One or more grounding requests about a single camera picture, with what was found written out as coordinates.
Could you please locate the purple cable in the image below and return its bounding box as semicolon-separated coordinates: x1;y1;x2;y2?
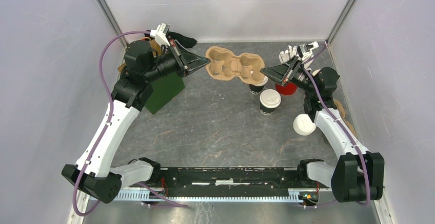
301;42;372;207
72;30;188;216

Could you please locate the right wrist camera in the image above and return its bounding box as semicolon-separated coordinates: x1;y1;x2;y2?
296;41;319;63

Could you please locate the stack of white lids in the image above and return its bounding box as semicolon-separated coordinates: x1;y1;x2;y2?
293;114;317;136

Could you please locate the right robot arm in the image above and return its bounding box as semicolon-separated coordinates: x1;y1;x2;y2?
261;57;385;205

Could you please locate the black cloth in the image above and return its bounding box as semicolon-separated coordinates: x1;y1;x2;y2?
167;31;197;49

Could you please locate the brown cup carrier tray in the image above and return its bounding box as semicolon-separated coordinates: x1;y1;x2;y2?
205;46;265;85

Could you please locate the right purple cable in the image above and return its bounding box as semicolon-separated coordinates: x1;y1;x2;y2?
301;42;372;207

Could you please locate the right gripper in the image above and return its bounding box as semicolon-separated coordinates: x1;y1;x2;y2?
261;55;317;95

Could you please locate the brown cardboard cup carrier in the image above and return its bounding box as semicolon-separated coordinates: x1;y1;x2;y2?
333;99;357;137

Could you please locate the green paper bag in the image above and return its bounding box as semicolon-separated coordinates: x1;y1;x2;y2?
117;63;186;115

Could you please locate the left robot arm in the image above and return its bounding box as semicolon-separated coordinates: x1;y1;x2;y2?
62;40;210;203

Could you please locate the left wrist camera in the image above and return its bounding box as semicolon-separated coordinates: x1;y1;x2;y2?
150;23;170;47

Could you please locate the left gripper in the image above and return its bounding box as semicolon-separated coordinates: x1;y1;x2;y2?
144;39;211;83

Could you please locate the stack of paper cups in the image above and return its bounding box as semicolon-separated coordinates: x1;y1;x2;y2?
311;69;320;76

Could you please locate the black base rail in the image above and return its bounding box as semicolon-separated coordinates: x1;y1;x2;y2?
145;167;327;197

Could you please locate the red cup holder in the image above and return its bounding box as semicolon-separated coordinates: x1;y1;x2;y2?
275;83;298;96

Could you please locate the black paper cup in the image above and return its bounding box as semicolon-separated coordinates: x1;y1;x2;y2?
260;89;281;115
249;84;265;95

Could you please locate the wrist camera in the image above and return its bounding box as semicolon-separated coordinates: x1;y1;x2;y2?
296;41;319;63
150;23;170;47

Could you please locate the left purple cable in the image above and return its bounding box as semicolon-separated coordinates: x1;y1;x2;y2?
72;30;188;216

